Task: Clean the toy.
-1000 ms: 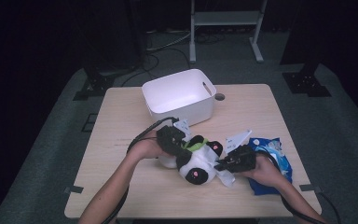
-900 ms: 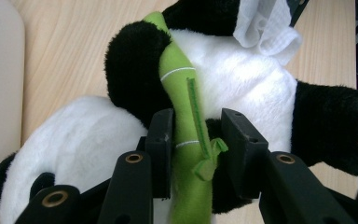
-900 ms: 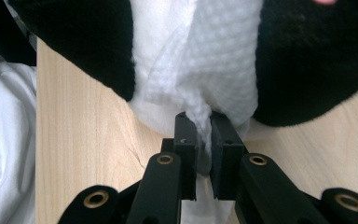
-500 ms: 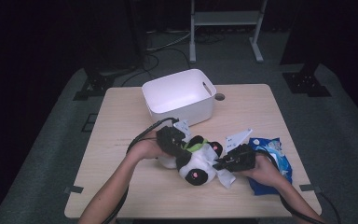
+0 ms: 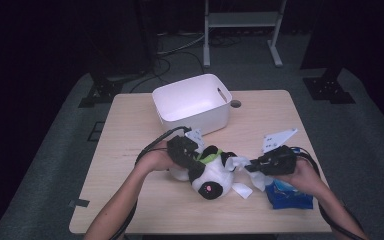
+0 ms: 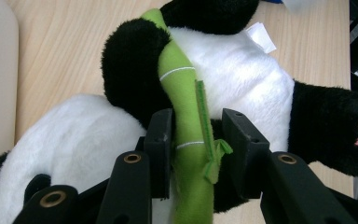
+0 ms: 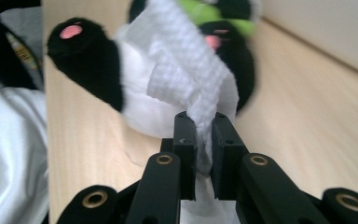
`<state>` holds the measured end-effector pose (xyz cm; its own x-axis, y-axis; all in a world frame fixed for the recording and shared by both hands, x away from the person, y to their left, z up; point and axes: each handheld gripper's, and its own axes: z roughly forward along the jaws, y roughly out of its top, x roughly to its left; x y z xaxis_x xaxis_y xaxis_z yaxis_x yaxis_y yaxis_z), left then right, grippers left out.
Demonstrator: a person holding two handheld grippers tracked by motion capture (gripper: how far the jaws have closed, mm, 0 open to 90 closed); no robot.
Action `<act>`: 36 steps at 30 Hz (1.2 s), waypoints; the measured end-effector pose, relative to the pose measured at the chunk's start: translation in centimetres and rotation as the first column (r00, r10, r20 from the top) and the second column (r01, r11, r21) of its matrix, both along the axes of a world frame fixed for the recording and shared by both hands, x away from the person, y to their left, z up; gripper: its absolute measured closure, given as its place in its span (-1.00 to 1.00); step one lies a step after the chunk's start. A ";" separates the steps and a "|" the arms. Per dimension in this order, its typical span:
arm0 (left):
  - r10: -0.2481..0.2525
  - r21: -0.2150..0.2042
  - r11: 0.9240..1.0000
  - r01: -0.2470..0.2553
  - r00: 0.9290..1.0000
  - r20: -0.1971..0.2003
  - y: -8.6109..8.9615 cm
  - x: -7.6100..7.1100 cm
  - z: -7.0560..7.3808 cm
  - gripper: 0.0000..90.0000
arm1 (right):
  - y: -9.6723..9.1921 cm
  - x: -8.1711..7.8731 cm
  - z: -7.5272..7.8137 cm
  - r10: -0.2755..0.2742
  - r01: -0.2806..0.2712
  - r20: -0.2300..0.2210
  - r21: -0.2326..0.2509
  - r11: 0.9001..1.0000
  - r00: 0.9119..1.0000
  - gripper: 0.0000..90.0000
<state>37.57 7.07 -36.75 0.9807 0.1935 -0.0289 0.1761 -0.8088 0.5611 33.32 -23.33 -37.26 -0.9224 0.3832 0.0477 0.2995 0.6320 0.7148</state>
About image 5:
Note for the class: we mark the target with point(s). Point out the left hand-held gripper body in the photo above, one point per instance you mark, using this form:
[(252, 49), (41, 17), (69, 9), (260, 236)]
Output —
[(180, 150)]

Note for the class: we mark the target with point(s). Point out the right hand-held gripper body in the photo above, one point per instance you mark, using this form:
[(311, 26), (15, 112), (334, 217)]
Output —
[(280, 161)]

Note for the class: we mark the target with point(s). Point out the white wet wipe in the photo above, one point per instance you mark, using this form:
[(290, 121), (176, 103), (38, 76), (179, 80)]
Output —
[(242, 190), (238, 163)]

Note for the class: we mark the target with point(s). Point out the panda plush toy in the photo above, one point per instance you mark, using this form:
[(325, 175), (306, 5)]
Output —
[(216, 175)]

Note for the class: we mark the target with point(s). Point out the white plastic storage bin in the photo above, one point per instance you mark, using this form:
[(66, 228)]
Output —
[(193, 116)]

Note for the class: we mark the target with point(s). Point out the blue wet wipes packet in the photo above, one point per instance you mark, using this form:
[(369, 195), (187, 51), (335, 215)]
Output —
[(290, 200)]

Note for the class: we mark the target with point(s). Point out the person's left hand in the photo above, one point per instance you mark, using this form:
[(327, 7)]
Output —
[(155, 160)]

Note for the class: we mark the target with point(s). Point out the person's right hand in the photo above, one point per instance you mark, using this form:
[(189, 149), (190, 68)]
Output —
[(305, 180)]

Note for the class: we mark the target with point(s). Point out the black stand base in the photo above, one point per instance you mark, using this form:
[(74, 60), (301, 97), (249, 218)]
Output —
[(103, 91), (328, 90)]

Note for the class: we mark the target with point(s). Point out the black tape strip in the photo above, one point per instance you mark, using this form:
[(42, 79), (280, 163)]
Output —
[(80, 203)]

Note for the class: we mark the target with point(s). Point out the white metal stand frame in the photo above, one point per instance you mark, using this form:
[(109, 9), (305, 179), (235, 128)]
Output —
[(243, 19)]

